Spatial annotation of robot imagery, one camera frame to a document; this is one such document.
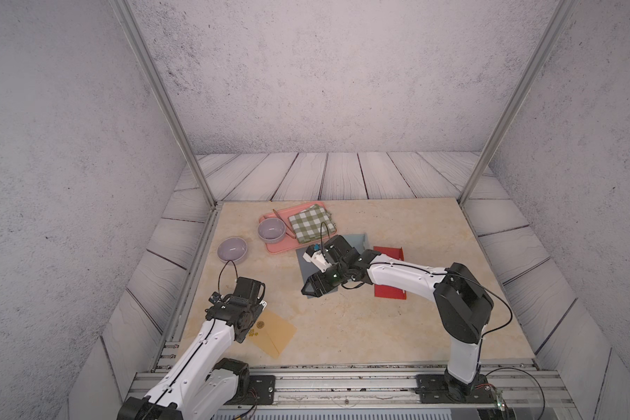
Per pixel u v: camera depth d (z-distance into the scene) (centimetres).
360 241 108
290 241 105
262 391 73
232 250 101
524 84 84
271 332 85
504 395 71
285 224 111
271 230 108
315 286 75
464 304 48
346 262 68
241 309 61
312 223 112
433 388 73
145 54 78
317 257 79
